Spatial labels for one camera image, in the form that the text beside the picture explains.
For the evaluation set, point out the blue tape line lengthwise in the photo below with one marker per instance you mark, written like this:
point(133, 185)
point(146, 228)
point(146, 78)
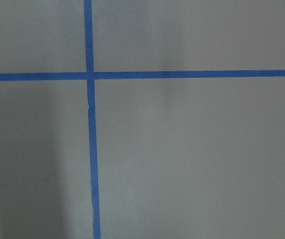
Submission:
point(90, 78)

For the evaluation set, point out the blue tape line crosswise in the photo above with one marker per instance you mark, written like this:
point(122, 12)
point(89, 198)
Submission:
point(140, 75)

